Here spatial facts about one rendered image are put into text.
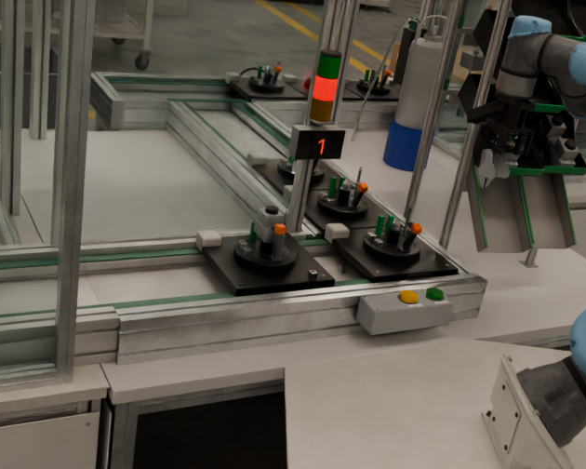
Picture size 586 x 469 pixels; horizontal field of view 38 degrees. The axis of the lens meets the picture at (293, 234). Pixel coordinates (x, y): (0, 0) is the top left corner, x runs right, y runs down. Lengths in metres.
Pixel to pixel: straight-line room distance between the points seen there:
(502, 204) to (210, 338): 0.88
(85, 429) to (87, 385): 0.10
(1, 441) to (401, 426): 0.74
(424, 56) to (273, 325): 1.37
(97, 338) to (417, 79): 1.62
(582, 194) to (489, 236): 1.07
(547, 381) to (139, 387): 0.74
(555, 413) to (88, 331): 0.86
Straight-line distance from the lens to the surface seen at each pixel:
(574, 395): 1.58
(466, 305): 2.05
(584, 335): 1.45
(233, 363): 1.72
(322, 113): 1.93
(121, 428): 1.69
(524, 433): 1.56
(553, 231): 2.29
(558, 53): 1.72
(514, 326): 2.12
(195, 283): 1.87
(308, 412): 1.63
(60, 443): 1.69
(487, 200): 2.19
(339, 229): 2.07
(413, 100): 2.92
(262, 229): 1.85
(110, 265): 1.88
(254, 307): 1.73
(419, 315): 1.87
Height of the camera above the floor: 1.81
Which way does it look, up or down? 24 degrees down
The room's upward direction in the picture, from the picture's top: 10 degrees clockwise
